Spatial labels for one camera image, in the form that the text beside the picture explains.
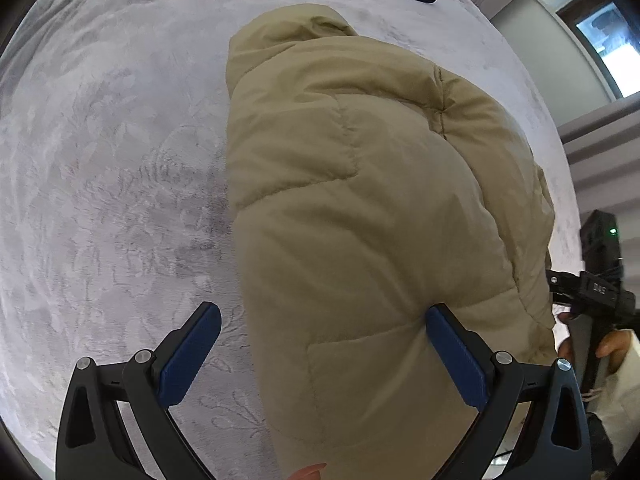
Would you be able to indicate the window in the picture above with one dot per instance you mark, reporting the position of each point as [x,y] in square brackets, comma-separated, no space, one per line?
[607,45]

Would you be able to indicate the beige puffer jacket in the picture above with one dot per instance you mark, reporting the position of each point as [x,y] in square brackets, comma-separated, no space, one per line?
[360,210]

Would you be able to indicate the lavender plush blanket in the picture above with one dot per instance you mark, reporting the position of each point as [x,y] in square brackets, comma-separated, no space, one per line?
[110,185]

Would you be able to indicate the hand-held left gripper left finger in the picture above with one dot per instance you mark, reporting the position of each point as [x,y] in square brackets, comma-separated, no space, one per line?
[192,355]

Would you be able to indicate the grey ribbed panel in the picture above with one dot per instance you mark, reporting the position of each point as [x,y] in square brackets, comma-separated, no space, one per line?
[600,160]

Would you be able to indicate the person's right hand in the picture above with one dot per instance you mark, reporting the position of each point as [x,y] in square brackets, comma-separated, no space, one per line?
[617,345]

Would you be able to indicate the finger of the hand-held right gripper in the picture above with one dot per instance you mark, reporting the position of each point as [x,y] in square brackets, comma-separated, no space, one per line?
[562,285]

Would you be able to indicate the person's left hand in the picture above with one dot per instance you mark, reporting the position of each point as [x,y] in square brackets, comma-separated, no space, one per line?
[305,472]

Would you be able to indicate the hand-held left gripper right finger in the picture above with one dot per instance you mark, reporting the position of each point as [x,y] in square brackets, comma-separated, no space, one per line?
[457,355]

